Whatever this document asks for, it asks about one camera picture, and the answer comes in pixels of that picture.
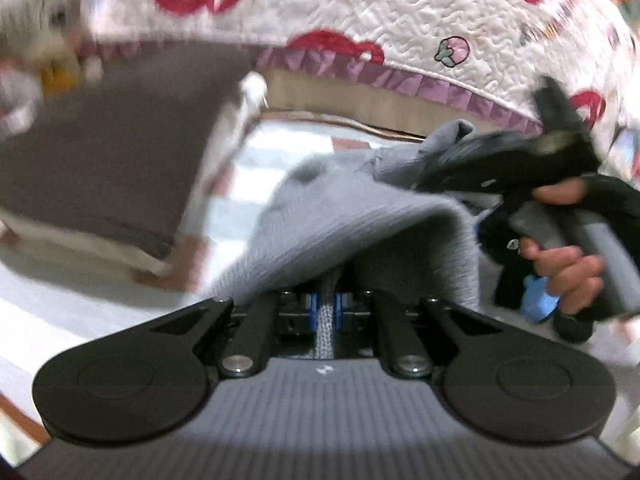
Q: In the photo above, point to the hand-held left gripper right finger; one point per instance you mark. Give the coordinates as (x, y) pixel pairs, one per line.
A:
(339, 312)

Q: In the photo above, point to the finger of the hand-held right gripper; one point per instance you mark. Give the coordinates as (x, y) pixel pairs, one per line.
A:
(455, 167)

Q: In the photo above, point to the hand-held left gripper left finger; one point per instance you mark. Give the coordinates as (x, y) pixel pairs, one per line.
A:
(313, 312)

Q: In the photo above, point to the grey knit sweater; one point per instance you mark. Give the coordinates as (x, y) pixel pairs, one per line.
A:
(350, 210)

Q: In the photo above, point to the person's right hand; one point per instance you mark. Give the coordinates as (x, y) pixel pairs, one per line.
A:
(575, 275)

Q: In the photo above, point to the white quilted bear-print bedspread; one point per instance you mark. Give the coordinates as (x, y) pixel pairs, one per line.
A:
(375, 5)

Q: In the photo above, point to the white folded cloth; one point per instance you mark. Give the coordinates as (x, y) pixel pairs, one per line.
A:
(75, 246)

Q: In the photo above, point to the dark brown folded garment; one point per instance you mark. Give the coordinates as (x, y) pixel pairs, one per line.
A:
(110, 160)

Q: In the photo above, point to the grey plush rabbit toy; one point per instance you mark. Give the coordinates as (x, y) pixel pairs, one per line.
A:
(55, 15)

